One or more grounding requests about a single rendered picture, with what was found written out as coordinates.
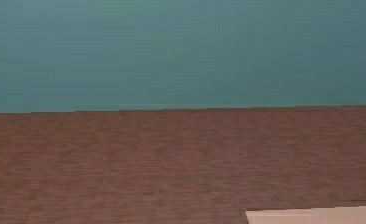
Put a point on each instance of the beige flat block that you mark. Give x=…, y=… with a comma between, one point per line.
x=324, y=216

